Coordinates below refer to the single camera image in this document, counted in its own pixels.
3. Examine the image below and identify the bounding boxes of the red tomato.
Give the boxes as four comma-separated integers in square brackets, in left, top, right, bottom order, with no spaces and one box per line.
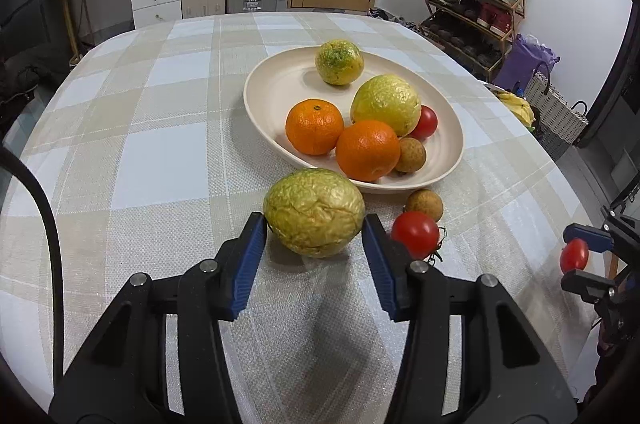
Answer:
[409,105,438,141]
[392,211,440,260]
[560,237,589,273]

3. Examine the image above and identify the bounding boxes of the brown longan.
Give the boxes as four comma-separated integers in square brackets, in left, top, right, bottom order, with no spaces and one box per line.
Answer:
[395,137,427,173]
[404,189,444,221]

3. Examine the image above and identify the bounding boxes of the orange mandarin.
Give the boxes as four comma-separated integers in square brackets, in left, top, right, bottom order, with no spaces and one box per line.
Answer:
[285,98,344,156]
[335,121,400,182]

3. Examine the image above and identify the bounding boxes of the large yellow citrus fruit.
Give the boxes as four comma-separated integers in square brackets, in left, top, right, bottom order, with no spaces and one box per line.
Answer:
[349,74,422,138]

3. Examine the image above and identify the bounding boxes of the green-yellow wrinkled fruit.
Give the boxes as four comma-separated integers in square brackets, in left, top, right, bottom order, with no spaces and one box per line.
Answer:
[262,168,366,259]

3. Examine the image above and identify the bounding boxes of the small green-yellow fruit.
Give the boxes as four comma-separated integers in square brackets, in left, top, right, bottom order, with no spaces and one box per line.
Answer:
[314,39,364,86]

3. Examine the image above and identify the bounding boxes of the woven basket bag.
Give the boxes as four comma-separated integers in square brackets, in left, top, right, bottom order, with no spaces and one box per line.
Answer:
[524,62,588,162]

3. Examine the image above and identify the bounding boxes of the banana bunch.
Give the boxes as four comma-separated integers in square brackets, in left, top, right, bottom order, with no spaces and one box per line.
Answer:
[495,91,536,132]

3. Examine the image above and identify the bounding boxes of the purple bag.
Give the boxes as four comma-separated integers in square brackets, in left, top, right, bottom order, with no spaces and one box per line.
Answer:
[492,34,561,91]

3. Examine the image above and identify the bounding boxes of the checkered tablecloth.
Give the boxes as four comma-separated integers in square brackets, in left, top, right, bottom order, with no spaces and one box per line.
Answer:
[22,13,596,423]

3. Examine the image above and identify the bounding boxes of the cream round plate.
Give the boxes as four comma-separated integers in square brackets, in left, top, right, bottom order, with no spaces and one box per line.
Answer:
[243,45,466,195]

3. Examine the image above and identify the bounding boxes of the black jacket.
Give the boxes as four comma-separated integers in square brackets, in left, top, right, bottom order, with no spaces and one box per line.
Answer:
[1,43,70,127]

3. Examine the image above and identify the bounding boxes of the black cable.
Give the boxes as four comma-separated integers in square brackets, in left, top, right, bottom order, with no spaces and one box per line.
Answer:
[0,145,66,390]

